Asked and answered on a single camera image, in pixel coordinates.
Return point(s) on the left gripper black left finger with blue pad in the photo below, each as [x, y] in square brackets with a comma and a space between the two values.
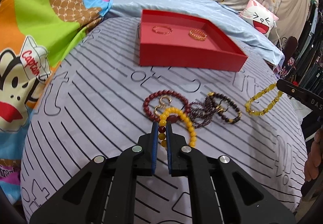
[104, 190]

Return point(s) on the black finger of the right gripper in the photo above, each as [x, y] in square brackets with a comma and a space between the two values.
[307, 98]

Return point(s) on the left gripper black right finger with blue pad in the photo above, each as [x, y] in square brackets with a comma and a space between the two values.
[220, 191]

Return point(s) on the rose gold hoop earring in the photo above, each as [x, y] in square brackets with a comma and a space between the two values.
[165, 100]

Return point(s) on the red jewelry tray box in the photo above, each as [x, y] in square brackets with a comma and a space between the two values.
[194, 42]

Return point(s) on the person's hand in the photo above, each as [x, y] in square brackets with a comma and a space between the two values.
[311, 168]

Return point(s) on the pink white cat cushion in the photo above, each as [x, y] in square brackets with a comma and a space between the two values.
[259, 17]

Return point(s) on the thin gold bangle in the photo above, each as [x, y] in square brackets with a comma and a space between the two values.
[162, 30]

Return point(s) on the light blue pillow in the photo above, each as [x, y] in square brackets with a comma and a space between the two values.
[222, 16]

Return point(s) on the colourful cartoon monkey quilt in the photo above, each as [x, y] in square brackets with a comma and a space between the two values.
[36, 35]

